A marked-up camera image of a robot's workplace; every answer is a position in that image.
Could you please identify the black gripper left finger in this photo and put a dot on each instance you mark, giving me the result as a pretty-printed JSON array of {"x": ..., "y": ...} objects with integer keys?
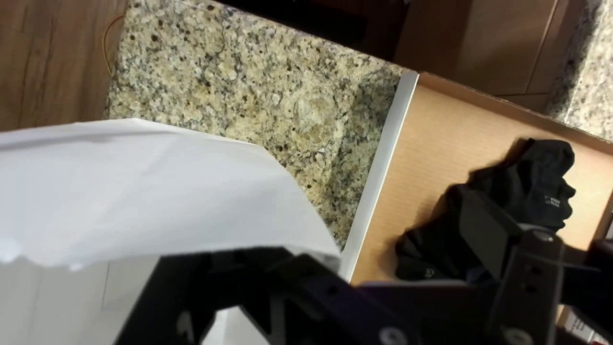
[{"x": 290, "y": 300}]

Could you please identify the white paper bag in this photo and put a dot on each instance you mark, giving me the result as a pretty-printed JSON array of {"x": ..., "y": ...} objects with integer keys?
[{"x": 87, "y": 208}]

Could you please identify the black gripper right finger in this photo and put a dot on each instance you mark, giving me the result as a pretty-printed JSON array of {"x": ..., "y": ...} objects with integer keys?
[{"x": 533, "y": 275}]

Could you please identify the cardboard tray white rim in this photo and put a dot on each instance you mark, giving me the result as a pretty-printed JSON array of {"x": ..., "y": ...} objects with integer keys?
[{"x": 439, "y": 134}]

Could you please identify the black socks pile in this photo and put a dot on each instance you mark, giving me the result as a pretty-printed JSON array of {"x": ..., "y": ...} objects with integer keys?
[{"x": 528, "y": 189}]

